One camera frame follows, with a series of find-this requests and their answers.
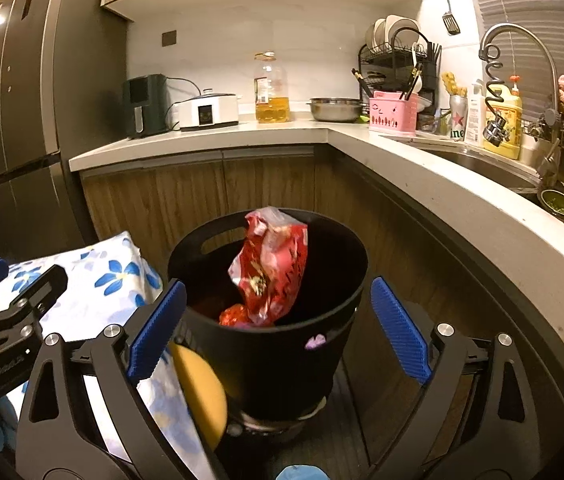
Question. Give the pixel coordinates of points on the pink and red plastic bag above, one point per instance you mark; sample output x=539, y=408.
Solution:
x=272, y=270

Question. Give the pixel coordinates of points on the grey window blind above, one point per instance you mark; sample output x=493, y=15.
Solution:
x=536, y=0

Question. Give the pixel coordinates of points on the blue floral tablecloth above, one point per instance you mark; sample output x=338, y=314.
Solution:
x=107, y=270

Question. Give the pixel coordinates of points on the green beer can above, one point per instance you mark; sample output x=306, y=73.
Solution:
x=457, y=117

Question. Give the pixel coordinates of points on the pink plastic basket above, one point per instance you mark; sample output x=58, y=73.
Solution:
x=392, y=115

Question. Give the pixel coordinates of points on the dark grey refrigerator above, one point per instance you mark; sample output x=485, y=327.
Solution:
x=37, y=110

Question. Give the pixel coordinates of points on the purple plastic bag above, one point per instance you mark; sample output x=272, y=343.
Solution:
x=316, y=342

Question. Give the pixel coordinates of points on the black dish rack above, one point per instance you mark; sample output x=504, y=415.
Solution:
x=381, y=67

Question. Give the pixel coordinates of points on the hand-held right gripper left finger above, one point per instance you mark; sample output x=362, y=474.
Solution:
x=154, y=332

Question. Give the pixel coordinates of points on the sink strainer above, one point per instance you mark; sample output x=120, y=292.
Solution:
x=559, y=204

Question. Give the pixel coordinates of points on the wooden base cabinet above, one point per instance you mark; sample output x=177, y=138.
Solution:
x=162, y=195

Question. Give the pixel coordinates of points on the steel kitchen faucet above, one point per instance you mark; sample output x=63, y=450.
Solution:
x=526, y=28

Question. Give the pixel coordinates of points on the steel sink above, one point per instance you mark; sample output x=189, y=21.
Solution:
x=491, y=165

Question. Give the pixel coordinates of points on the black air fryer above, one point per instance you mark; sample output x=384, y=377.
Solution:
x=144, y=105

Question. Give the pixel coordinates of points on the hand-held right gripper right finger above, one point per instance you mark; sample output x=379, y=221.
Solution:
x=401, y=332

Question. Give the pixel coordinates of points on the white electric cooker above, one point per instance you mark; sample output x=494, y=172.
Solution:
x=207, y=110

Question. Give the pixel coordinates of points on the steel basin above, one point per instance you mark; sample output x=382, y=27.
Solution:
x=336, y=109

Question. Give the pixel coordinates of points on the yellow detergent bottle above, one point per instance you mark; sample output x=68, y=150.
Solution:
x=509, y=120

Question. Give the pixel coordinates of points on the dark wall socket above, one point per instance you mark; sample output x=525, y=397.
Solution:
x=169, y=38

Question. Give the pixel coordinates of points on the hanging slotted spatula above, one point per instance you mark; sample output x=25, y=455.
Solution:
x=450, y=22

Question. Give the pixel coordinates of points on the cooking oil bottle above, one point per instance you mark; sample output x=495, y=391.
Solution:
x=273, y=92

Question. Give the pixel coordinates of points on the black trash bin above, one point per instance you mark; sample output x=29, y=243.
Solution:
x=282, y=360

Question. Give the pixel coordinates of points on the light blue object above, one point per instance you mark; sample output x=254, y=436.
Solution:
x=302, y=472

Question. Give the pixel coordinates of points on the white plate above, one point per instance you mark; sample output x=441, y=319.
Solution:
x=401, y=25
x=376, y=35

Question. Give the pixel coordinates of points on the white pump bottle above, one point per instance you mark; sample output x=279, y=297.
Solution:
x=474, y=117

